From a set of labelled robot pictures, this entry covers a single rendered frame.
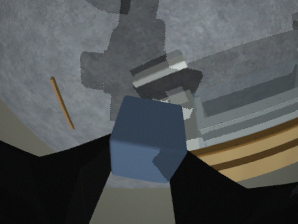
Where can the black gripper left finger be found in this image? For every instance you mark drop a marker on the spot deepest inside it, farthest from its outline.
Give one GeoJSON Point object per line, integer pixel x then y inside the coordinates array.
{"type": "Point", "coordinates": [63, 187]}

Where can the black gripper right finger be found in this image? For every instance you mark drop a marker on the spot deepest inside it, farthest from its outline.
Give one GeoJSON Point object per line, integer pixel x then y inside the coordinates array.
{"type": "Point", "coordinates": [202, 195]}

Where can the brown wooden stick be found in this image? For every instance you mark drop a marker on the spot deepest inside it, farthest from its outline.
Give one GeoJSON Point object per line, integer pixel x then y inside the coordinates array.
{"type": "Point", "coordinates": [61, 102]}

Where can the small blue block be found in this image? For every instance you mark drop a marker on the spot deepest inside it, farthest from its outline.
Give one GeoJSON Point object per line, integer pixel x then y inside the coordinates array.
{"type": "Point", "coordinates": [148, 140]}

